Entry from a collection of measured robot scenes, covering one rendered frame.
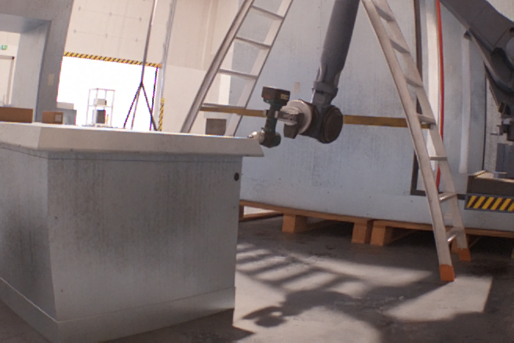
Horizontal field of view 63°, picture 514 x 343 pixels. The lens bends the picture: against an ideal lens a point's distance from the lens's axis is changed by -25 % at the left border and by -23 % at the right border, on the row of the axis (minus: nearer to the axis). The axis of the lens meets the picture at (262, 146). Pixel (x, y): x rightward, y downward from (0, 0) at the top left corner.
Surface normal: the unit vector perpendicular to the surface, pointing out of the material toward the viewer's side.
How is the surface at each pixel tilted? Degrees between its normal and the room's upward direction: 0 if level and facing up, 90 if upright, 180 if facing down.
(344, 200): 90
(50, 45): 90
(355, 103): 90
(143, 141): 67
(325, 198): 90
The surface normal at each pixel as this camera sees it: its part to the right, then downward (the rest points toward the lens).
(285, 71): -0.60, -0.03
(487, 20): -0.35, -0.01
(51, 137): 0.80, -0.32
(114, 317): 0.84, 0.07
